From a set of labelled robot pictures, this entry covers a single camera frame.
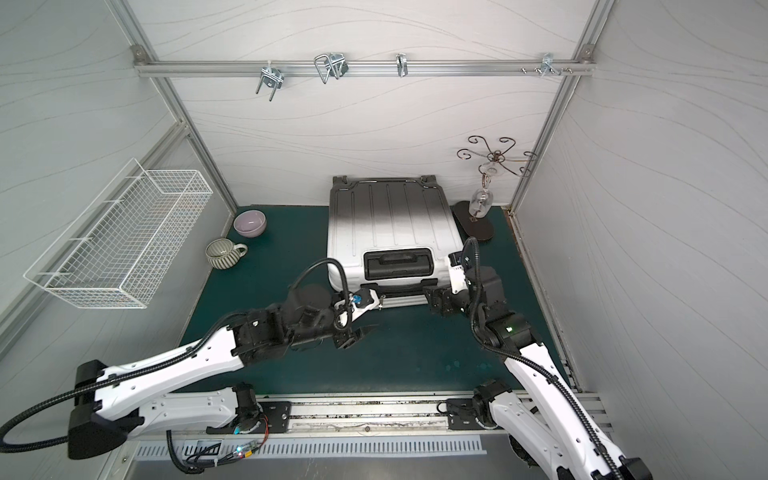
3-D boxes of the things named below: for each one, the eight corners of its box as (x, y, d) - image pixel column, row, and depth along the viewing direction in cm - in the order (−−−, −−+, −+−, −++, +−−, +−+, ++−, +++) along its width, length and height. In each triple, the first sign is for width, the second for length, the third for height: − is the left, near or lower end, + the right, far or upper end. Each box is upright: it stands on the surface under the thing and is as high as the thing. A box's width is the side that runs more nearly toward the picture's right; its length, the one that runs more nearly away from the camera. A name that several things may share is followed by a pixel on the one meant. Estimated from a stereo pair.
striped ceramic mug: (205, 265, 103) (196, 255, 99) (222, 245, 109) (215, 235, 105) (230, 273, 101) (223, 263, 97) (247, 252, 107) (241, 242, 103)
